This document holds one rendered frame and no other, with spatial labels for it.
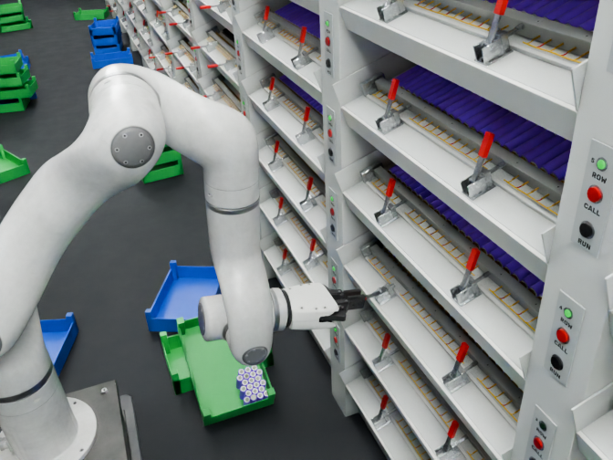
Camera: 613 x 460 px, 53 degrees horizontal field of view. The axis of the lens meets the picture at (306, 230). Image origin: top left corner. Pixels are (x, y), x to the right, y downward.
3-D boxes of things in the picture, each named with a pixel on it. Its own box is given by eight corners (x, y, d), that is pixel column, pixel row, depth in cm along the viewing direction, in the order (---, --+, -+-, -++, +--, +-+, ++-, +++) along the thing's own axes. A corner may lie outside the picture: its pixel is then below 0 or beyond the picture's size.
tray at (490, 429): (512, 486, 96) (502, 454, 90) (348, 278, 145) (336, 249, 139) (617, 417, 98) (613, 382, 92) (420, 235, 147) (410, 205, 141)
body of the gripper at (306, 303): (268, 309, 126) (318, 303, 130) (285, 340, 118) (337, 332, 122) (271, 278, 123) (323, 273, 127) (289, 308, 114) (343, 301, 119)
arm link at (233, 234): (280, 227, 95) (279, 365, 112) (250, 178, 107) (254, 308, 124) (223, 238, 92) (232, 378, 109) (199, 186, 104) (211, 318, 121)
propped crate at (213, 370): (274, 403, 174) (275, 393, 167) (203, 426, 168) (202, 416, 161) (242, 312, 189) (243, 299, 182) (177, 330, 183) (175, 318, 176)
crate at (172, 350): (175, 395, 178) (171, 375, 174) (163, 351, 194) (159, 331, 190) (274, 365, 187) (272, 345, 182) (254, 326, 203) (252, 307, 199)
